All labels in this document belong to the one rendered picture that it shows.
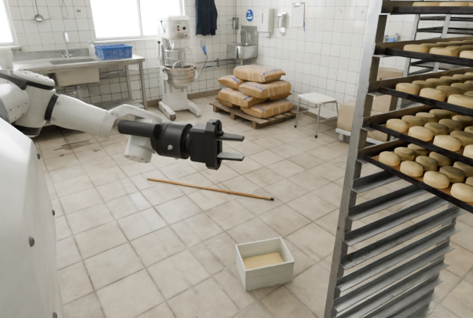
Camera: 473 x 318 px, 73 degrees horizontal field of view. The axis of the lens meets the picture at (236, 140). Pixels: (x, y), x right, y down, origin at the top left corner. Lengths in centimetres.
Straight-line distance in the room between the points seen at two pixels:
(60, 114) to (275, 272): 151
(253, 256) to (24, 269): 193
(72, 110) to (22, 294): 57
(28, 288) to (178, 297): 176
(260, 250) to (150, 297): 70
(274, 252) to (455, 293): 103
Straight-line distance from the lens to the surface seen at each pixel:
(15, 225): 27
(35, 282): 29
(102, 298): 213
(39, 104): 79
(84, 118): 81
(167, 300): 202
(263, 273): 197
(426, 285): 170
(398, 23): 404
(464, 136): 86
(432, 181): 83
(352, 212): 101
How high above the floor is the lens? 150
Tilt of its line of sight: 23 degrees down
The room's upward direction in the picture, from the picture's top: straight up
